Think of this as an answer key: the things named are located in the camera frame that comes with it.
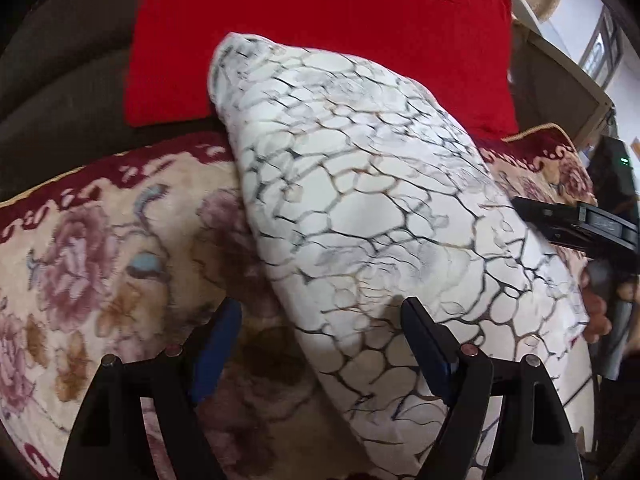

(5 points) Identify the person's right hand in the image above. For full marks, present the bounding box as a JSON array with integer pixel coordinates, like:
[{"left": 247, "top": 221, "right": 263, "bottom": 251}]
[{"left": 580, "top": 270, "right": 640, "bottom": 344}]

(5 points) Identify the window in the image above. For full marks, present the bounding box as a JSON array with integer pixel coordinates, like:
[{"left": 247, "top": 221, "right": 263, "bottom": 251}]
[{"left": 579, "top": 4, "right": 624, "bottom": 92}]

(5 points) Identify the white marble-pattern pillow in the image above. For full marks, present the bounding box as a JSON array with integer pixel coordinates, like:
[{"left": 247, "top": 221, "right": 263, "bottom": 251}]
[{"left": 207, "top": 32, "right": 596, "bottom": 479}]

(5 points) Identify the grey side table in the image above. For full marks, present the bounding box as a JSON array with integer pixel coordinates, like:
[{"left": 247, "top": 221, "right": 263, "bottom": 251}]
[{"left": 509, "top": 19, "right": 617, "bottom": 147}]

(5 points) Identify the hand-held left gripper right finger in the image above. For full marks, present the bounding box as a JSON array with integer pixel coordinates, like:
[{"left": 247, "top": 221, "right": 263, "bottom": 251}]
[{"left": 401, "top": 296, "right": 586, "bottom": 480}]

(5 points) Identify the dark brown sofa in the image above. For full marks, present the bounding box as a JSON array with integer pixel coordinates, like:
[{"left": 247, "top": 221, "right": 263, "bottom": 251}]
[{"left": 0, "top": 0, "right": 227, "bottom": 188}]

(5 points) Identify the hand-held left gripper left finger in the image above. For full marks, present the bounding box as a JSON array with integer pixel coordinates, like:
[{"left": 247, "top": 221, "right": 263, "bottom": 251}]
[{"left": 60, "top": 299, "right": 243, "bottom": 480}]

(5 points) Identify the red cushion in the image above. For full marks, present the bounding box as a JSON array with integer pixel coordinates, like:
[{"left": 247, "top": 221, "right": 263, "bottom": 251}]
[{"left": 125, "top": 0, "right": 519, "bottom": 139}]

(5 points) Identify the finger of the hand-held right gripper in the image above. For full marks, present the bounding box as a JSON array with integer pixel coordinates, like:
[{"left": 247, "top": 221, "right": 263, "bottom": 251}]
[{"left": 511, "top": 196, "right": 582, "bottom": 249}]

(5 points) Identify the floral sofa cover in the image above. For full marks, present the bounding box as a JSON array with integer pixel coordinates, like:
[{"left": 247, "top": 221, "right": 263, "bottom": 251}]
[{"left": 0, "top": 122, "right": 601, "bottom": 480}]

